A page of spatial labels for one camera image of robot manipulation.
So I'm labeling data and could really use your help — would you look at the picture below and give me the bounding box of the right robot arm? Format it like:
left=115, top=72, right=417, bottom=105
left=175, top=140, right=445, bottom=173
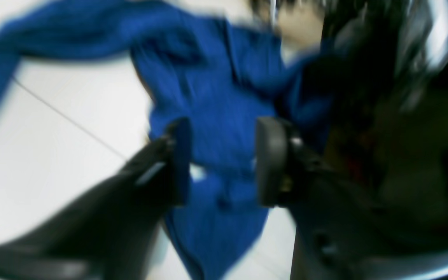
left=256, top=0, right=448, bottom=250

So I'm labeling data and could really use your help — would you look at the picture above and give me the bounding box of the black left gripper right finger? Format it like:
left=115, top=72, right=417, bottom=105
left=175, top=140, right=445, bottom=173
left=255, top=117, right=448, bottom=280

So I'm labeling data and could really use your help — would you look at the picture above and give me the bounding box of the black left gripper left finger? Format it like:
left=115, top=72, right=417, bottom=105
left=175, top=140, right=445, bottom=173
left=0, top=118, right=192, bottom=280

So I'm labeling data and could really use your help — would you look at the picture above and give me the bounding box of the blue t-shirt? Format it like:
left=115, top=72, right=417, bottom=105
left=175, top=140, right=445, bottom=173
left=0, top=0, right=332, bottom=280

